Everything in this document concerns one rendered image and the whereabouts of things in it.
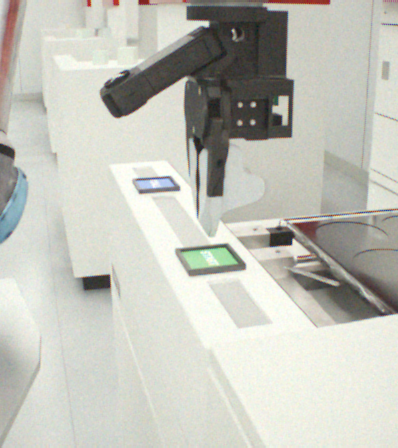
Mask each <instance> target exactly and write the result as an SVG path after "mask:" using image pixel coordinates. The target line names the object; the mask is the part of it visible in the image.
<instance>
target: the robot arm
mask: <svg viewBox="0 0 398 448"><path fill-rule="evenodd" d="M186 1H187V2H191V6H186V21H199V22H209V27H207V26H199V27H198V28H196V29H195V30H193V32H191V33H188V34H186V35H185V36H183V37H182V38H180V39H179V40H177V41H175V42H174V43H172V44H171V45H169V46H168V47H164V48H163V49H161V50H160V51H158V52H157V53H155V54H154V55H152V56H150V57H149V58H147V59H146V60H144V61H143V62H141V63H140V64H139V65H137V66H136V67H134V68H132V69H130V70H129V69H128V70H125V71H122V72H120V73H117V74H115V75H114V76H112V77H111V78H110V79H109V80H107V81H106V82H105V83H104V86H103V87H102V88H101V89H100V92H99V94H100V97H101V99H102V101H103V102H104V104H105V105H106V107H107V110H108V112H109V113H110V115H111V116H112V117H113V118H121V117H122V116H127V115H130V114H131V113H133V112H135V111H137V110H138V109H140V108H141V107H142V106H143V105H145V104H147V103H148V101H149V100H150V99H152V98H153V97H155V96H157V95H158V94H160V93H161V92H163V91H164V90H166V89H167V88H169V87H171V86H172V85H174V84H175V83H177V82H178V81H180V80H181V79H183V78H185V77H186V78H187V79H188V80H186V81H185V85H184V99H183V110H184V119H185V139H186V152H187V162H188V172H189V177H190V185H191V193H192V199H193V204H194V210H195V217H196V219H197V221H198V223H199V224H200V226H201V228H202V229H203V231H204V233H205V234H206V235H207V237H209V238H212V237H215V236H216V234H217V231H218V228H219V224H220V219H221V216H222V215H223V213H224V212H226V211H229V210H232V209H235V208H238V207H241V206H244V205H246V204H249V203H252V202H255V201H258V200H259V199H261V198H262V197H263V195H264V193H265V189H266V187H265V181H264V180H263V179H262V178H260V177H258V176H256V175H253V174H252V172H251V170H250V169H249V168H247V167H244V157H243V152H242V150H241V149H240V147H238V146H237V145H235V144H232V143H229V139H233V138H241V139H243V140H245V141H247V142H248V141H265V140H268V139H277V138H292V135H293V127H292V118H293V100H294V79H291V78H288V77H287V73H286V64H287V47H288V34H287V28H288V11H275V10H268V7H263V3H264V2H268V1H269V0H186ZM27 2H28V0H0V244H2V243H4V242H5V241H6V239H8V238H9V237H10V235H11V234H12V233H13V231H14V230H15V229H16V228H17V227H18V223H19V221H20V219H21V217H22V215H23V212H24V209H25V206H26V202H27V196H28V181H27V180H26V179H27V177H26V174H25V173H24V171H23V170H22V169H21V168H20V167H18V166H15V165H14V157H15V151H16V149H15V147H14V146H13V145H12V144H11V142H10V141H9V140H8V139H7V138H8V137H7V132H8V124H9V116H10V109H11V101H12V93H13V88H14V85H15V78H16V71H17V62H18V55H19V47H20V45H21V39H22V32H23V24H24V17H25V10H26V5H27ZM232 29H233V31H234V35H233V32H232V31H231V30H232ZM279 96H288V115H287V120H288V125H283V115H279V114H277V113H273V106H278V99H279Z"/></svg>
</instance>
